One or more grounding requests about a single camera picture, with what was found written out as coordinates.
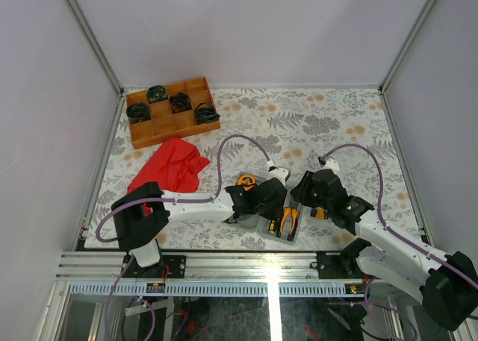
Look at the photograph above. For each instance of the red cloth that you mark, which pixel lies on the red cloth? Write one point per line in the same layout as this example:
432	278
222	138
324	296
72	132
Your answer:
174	167

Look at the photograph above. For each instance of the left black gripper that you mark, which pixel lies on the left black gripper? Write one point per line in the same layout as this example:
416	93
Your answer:
277	213

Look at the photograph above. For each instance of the floral table mat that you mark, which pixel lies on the floral table mat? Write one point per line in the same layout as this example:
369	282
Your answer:
294	127

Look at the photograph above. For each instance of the aluminium mounting rail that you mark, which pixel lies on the aluminium mounting rail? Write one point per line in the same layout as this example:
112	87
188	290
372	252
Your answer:
199	265

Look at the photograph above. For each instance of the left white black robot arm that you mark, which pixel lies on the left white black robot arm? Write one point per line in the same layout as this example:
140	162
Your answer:
143	213

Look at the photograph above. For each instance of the orange tape measure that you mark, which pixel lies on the orange tape measure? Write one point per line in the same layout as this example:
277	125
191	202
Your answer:
247	181

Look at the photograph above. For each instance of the black hex key set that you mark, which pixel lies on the black hex key set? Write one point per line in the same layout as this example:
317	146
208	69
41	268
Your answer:
318	213

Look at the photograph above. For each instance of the orange handled pliers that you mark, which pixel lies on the orange handled pliers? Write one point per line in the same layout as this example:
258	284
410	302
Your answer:
288	224

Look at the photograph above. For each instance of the grey plastic tool case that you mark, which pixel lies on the grey plastic tool case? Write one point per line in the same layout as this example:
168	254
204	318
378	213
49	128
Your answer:
260	224

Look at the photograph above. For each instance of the wooden compartment tray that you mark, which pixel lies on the wooden compartment tray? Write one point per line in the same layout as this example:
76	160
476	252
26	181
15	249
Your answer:
164	123

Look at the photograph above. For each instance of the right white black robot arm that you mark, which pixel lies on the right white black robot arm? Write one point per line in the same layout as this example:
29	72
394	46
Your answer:
444	284

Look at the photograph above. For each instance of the black yellow screwdriver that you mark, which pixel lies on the black yellow screwdriver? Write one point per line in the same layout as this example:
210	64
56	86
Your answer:
272	227

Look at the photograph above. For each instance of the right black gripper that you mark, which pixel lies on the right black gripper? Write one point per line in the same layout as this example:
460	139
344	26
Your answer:
300	192

